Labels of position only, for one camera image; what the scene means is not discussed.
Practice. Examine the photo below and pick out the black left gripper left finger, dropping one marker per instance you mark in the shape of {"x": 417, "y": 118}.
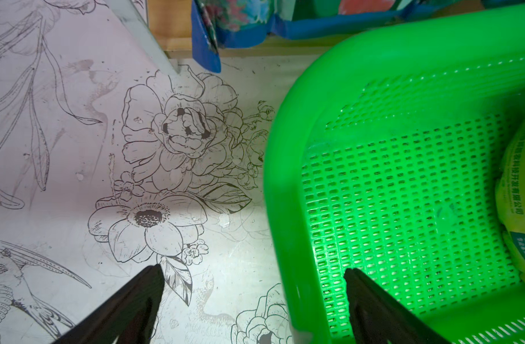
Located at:
{"x": 128, "y": 316}

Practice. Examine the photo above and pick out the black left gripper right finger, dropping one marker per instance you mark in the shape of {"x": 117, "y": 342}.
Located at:
{"x": 376, "y": 317}

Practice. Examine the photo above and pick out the green plastic mesh basket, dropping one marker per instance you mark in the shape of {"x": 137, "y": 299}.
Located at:
{"x": 383, "y": 157}

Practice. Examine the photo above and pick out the dark green fertilizer bag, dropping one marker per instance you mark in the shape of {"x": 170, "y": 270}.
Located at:
{"x": 510, "y": 199}

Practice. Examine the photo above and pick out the floral bag on lower shelf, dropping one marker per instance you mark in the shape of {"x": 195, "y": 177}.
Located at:
{"x": 288, "y": 17}

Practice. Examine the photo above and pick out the white frame wooden shelf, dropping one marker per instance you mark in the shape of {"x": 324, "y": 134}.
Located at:
{"x": 245, "y": 34}

